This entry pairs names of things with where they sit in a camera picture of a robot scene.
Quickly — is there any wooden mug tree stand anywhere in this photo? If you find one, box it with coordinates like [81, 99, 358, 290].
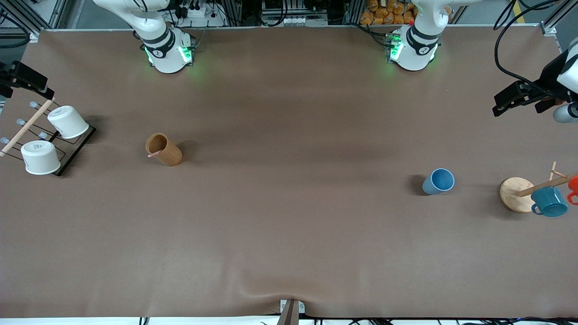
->
[499, 162, 578, 214]

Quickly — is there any white power strip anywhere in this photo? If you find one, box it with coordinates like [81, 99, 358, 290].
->
[174, 0, 227, 28]

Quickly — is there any black wire cup rack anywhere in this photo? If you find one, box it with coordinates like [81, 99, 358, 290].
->
[0, 101, 97, 177]

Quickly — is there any brown cork cup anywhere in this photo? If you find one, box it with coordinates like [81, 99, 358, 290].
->
[145, 133, 183, 167]

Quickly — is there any teal mug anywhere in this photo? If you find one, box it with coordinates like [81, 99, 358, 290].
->
[531, 186, 569, 218]

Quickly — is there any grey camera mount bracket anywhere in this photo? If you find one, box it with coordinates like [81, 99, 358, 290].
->
[277, 299, 306, 325]

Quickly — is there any white cup printed bottom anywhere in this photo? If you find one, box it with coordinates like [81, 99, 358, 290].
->
[20, 140, 61, 176]

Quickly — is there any bag of orange bread rolls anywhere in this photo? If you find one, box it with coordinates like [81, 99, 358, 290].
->
[359, 0, 417, 26]

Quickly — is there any blue cup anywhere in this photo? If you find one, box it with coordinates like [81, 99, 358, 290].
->
[422, 168, 455, 195]

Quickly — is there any white connector block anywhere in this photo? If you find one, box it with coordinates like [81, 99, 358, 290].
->
[262, 13, 329, 27]

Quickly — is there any white cup plain bottom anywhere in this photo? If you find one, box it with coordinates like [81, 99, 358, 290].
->
[47, 106, 90, 139]

